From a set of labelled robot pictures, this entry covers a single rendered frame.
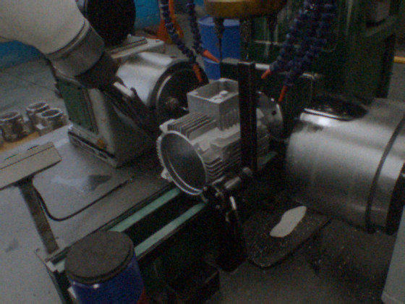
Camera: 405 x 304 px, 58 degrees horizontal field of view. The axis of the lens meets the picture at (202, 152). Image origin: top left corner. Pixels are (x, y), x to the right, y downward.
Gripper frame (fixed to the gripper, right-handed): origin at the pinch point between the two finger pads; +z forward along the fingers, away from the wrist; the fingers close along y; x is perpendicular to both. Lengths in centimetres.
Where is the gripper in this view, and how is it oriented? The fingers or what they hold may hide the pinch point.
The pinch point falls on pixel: (148, 127)
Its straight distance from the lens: 79.5
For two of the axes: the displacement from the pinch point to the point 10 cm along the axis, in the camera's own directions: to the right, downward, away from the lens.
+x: -5.6, 7.9, -2.5
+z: 4.3, 5.3, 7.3
